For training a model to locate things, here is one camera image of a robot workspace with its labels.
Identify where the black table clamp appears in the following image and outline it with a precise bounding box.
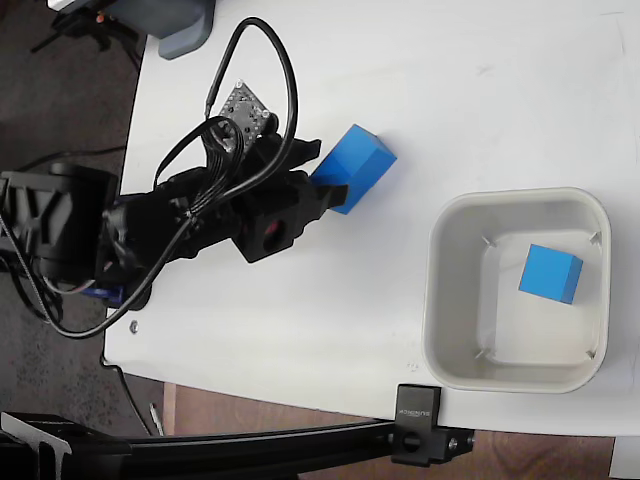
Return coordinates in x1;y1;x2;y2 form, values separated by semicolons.
390;383;475;467

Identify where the white plastic bin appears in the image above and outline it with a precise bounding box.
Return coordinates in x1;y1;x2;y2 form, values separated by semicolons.
422;187;613;394

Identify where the black tripod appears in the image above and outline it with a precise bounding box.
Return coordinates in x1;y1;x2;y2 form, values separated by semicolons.
29;8;145;66

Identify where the black metal rail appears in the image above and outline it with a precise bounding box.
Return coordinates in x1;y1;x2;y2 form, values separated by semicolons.
0;410;401;480

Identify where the thick black cable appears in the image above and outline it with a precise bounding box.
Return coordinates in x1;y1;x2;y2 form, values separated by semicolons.
42;16;300;338

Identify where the small blue plastic part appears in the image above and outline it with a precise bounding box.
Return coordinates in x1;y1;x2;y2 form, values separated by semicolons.
82;284;125;308

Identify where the blue cube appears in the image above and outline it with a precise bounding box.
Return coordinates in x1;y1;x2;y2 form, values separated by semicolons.
517;243;585;305
308;123;399;217

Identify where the gray stand base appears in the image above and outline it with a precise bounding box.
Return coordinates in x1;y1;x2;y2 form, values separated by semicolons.
112;0;217;61

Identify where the thin black cable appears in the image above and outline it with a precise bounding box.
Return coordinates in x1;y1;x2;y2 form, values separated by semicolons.
102;357;152;437

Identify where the thin black wire bundle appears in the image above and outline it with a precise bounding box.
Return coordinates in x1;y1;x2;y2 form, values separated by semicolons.
153;116;252;217

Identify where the brown wooden board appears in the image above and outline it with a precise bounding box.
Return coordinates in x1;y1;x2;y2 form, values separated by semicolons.
163;382;617;480

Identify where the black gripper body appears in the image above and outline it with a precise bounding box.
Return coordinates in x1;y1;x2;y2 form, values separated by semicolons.
231;128;314;265

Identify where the camera circuit board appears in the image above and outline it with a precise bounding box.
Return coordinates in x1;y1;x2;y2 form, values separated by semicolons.
217;78;274;151

